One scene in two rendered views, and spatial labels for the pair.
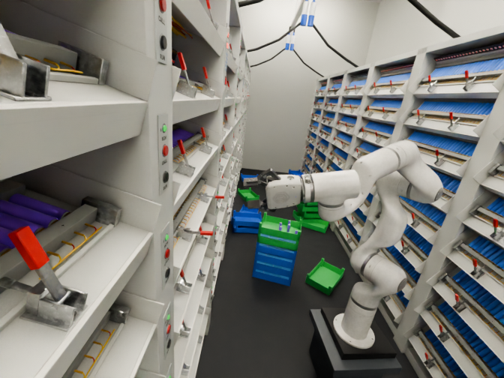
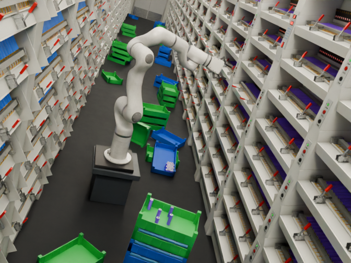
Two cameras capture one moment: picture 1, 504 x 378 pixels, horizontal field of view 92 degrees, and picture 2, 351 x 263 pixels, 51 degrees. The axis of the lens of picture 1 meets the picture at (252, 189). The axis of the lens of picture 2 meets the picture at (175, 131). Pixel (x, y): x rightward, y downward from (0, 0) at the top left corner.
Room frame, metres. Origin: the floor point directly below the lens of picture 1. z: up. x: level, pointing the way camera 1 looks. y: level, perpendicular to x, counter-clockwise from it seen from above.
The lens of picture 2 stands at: (3.15, -0.61, 1.55)
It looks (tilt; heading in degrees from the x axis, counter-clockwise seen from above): 22 degrees down; 171
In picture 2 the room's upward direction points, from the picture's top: 19 degrees clockwise
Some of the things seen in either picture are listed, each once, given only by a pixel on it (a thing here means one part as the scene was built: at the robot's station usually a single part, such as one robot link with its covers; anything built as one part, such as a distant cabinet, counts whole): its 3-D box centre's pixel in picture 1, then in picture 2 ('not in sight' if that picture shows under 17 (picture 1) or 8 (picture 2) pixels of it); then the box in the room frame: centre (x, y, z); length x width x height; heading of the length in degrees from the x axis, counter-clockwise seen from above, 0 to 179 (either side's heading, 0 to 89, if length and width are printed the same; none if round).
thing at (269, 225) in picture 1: (280, 226); (169, 218); (1.63, -0.25, 0.44); 0.30 x 0.20 x 0.08; 78
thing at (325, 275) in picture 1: (325, 275); (71, 259); (1.63, -0.67, 0.04); 0.30 x 0.20 x 0.08; 144
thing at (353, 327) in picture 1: (358, 316); (120, 145); (0.90, -0.57, 0.40); 0.19 x 0.19 x 0.18
